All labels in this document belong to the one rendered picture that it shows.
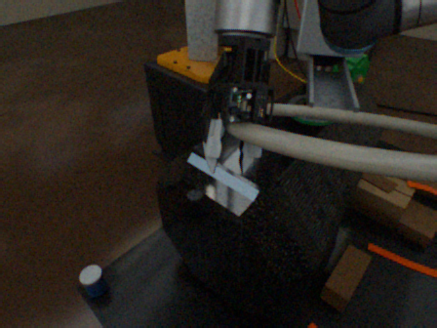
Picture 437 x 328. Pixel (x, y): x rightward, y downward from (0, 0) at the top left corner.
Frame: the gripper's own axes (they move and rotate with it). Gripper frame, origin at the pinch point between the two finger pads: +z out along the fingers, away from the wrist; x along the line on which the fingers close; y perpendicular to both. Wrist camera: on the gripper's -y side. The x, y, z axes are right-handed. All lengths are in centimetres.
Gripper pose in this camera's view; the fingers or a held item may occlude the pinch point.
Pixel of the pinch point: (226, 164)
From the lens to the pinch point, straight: 50.8
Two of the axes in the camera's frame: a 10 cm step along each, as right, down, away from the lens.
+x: 9.5, -0.1, 3.0
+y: 2.9, 3.1, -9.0
